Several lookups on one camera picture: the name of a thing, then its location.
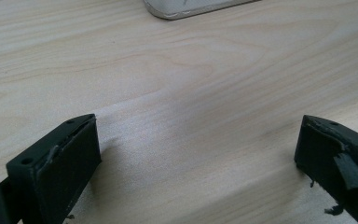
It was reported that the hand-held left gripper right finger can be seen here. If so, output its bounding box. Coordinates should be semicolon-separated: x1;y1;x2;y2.
294;114;358;224

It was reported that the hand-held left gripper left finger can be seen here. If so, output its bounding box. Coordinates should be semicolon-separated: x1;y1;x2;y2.
5;113;103;224

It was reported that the white tray edge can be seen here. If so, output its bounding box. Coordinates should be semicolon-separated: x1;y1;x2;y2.
143;0;260;21

